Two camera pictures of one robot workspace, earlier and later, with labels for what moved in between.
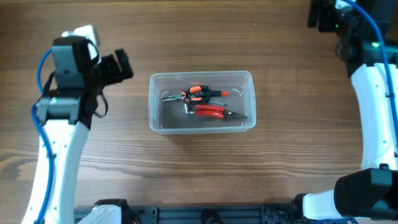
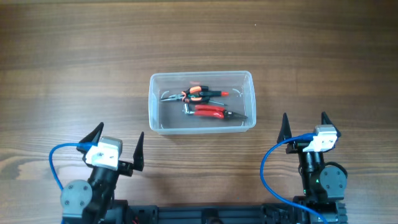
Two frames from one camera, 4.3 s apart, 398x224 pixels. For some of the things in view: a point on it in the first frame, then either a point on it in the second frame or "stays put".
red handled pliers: [216, 111] stays put
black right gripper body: [332, 20] -> [307, 157]
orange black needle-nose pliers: [196, 94] stays put
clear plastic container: [204, 102] stays put
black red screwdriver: [211, 93] stays put
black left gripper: [107, 63] -> [126, 167]
